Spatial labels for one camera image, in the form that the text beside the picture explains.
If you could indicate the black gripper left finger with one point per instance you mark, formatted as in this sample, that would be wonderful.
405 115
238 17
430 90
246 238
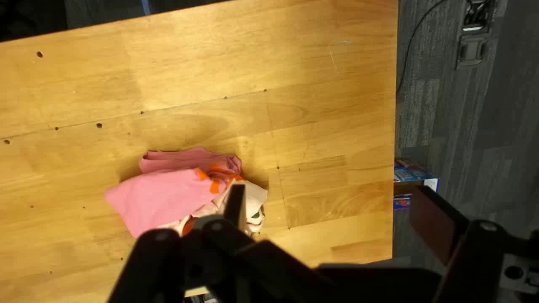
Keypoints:
236 201

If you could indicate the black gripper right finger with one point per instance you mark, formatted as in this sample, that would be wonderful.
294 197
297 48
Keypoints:
437 221

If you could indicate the pink shirt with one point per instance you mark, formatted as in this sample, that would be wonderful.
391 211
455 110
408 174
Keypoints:
162 194

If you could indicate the blue box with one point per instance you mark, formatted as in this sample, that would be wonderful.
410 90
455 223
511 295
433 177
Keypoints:
415 179

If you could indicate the black floor outlet box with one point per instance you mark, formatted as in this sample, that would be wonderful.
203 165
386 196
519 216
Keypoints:
476 34

